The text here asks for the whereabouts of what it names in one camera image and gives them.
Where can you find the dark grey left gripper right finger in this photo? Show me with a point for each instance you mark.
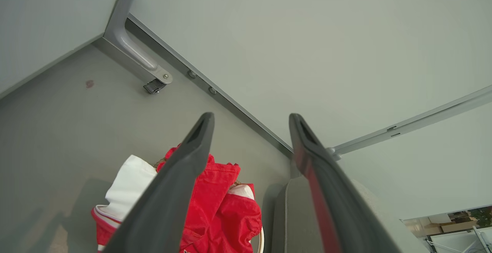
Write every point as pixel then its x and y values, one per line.
pixel 346 214

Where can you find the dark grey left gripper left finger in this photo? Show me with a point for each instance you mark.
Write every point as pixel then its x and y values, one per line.
pixel 165 203

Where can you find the red garment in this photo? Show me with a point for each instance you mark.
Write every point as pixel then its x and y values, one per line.
pixel 223 218

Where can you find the light wooden desk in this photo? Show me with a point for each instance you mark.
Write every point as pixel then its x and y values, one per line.
pixel 457 227

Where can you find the green potted plant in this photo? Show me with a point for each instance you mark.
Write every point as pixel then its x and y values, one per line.
pixel 482 216

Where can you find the grey partition joint rail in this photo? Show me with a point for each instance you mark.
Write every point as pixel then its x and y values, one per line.
pixel 423 120

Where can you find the round grey rail screw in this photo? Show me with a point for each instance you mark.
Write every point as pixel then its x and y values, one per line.
pixel 212 90
pixel 191 74

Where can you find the grey partition base rail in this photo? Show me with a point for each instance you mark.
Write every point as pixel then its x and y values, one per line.
pixel 215 80

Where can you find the grey metal partition foot bracket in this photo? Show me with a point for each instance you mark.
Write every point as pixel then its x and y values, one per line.
pixel 127 41

